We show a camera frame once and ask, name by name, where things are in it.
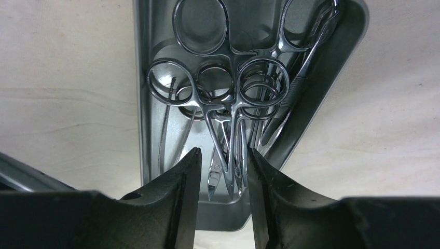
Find beige cloth drape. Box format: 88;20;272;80
1;1;439;248

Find steel scissors in tray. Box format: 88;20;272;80
145;56;290;198

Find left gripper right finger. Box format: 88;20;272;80
247;149;439;248

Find metal instrument tray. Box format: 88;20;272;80
133;1;369;232

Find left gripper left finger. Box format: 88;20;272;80
1;147;202;248

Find large ring scissors in tray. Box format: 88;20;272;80
172;1;339;59

